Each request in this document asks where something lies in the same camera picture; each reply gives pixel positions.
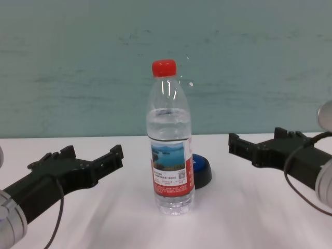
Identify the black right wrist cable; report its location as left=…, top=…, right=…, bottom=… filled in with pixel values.
left=283, top=130, right=332, bottom=216

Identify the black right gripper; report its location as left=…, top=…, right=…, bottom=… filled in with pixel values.
left=228, top=127, right=332, bottom=190

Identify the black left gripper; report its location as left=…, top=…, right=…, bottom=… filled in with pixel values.
left=0, top=144, right=124, bottom=226

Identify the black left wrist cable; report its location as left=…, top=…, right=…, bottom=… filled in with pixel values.
left=42, top=178, right=65, bottom=249

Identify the blue push button black base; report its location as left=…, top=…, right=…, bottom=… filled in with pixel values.
left=191, top=153, right=213, bottom=189

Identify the clear water bottle red cap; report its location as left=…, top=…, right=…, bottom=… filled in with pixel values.
left=145, top=59, right=196, bottom=216

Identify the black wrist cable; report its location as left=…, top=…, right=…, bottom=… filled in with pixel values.
left=283, top=130, right=332, bottom=216
left=42, top=178, right=65, bottom=249

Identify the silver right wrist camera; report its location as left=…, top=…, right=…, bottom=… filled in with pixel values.
left=316, top=99, right=332, bottom=131

